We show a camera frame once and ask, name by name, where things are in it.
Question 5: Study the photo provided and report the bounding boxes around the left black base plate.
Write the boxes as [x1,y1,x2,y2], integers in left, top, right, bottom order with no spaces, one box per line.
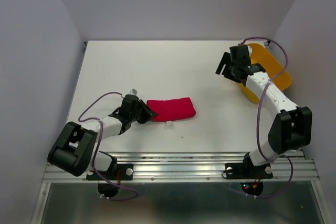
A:
[99,163,134,181]

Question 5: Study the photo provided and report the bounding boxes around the yellow plastic basket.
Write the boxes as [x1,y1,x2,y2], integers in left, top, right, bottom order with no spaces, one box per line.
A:
[239,43,291,104]

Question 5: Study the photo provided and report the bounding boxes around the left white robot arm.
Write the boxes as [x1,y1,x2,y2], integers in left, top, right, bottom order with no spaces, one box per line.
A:
[47,94,157,179]

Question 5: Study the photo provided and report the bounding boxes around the red t shirt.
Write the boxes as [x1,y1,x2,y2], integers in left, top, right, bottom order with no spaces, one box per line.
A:
[146,97,196,123]

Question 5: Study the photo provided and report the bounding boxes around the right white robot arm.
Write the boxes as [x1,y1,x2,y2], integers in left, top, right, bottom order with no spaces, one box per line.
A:
[216,45,312,179]

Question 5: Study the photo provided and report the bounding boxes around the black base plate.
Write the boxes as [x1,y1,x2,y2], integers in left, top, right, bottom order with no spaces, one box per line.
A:
[222,163,273,180]
[99,163,134,181]

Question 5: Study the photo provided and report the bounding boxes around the aluminium rail frame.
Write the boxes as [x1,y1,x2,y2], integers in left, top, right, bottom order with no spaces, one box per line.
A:
[32,40,333,223]

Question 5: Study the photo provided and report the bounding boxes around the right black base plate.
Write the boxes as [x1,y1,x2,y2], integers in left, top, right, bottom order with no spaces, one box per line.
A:
[222,163,273,180]

